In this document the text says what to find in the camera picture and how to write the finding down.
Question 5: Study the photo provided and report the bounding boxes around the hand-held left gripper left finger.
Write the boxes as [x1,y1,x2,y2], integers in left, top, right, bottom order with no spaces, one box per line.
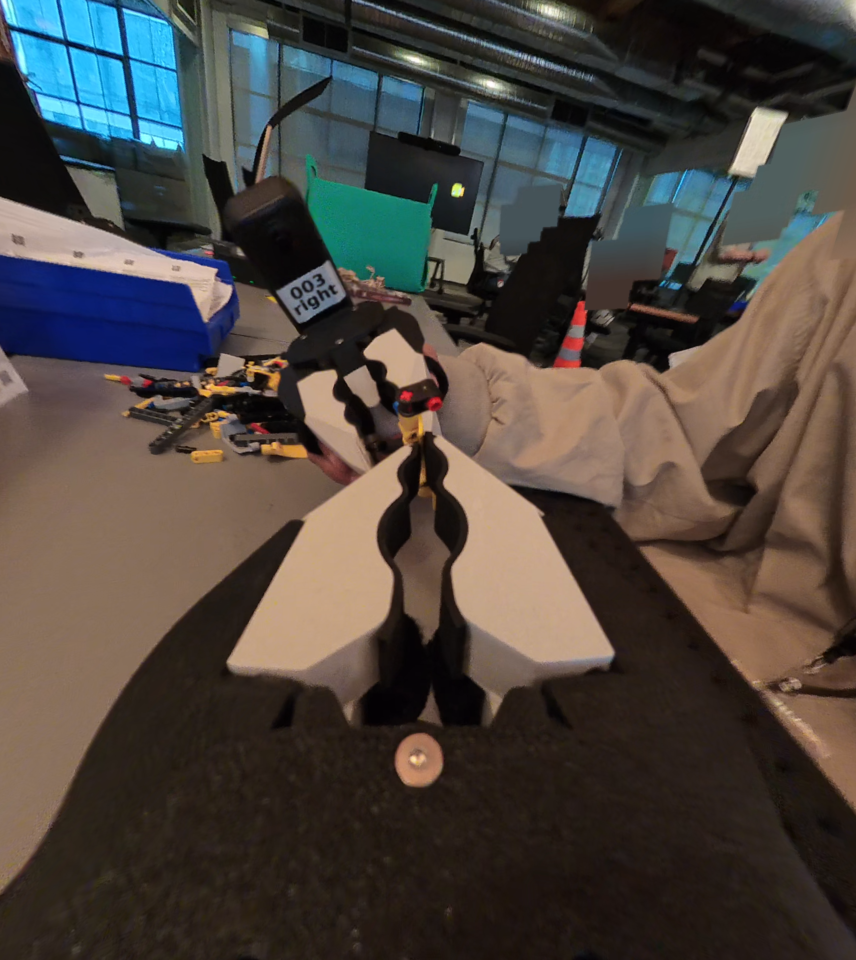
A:
[227,442,420,717]

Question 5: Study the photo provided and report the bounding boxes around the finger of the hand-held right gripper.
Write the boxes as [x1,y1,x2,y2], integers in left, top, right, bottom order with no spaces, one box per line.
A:
[300,369,382,475]
[362,330,431,411]

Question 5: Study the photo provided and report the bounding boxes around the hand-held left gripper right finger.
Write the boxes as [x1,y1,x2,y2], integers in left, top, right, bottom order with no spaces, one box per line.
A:
[426,433,617,710]

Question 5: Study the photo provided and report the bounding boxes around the yellow panel black connector assembly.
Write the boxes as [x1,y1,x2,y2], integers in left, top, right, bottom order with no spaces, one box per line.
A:
[392,378,450,500]

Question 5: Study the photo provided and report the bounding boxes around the person's right forearm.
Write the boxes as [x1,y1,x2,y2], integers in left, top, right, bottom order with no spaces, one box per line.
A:
[435,341,774,541]

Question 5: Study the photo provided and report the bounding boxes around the black head desk lamp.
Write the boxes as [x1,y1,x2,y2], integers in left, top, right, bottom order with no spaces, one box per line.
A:
[251,75,334,189]

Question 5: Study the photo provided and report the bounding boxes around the person's right hand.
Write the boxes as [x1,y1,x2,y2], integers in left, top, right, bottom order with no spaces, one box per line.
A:
[310,447,363,486]

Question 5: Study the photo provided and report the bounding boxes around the small brown model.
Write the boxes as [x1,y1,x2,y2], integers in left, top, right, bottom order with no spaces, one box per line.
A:
[345,262,412,306]

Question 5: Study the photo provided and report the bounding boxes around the pile of yellow black bricks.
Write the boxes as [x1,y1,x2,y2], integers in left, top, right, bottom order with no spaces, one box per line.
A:
[104,356,311,464]

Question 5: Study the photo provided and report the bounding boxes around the green felt bin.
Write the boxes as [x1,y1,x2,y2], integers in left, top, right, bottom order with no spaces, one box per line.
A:
[304,156,438,294]

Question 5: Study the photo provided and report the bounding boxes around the black monitor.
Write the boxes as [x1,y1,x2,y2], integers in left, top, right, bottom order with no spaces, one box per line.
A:
[364,131,486,236]

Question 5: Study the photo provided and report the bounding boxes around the black office chair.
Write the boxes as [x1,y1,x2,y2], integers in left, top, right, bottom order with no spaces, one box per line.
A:
[428,213,603,355]

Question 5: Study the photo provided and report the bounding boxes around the orange traffic cone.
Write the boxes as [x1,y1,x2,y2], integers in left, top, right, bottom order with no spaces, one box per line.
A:
[553,300,591,369]

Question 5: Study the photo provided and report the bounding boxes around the white paper sheets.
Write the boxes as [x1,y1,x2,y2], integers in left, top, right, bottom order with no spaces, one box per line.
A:
[0,187,236,321]

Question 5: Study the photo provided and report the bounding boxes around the blue plastic bin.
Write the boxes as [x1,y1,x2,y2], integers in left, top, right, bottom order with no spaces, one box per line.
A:
[0,221,240,374]

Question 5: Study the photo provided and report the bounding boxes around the person's beige jacket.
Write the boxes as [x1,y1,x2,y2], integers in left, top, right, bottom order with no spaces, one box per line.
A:
[615,217,856,826]

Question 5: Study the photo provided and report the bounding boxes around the silver ventilation duct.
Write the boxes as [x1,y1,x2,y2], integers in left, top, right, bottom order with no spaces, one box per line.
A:
[278,0,624,85]

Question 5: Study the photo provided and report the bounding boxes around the white wall chart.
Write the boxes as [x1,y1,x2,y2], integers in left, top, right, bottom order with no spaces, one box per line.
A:
[728,105,791,179]

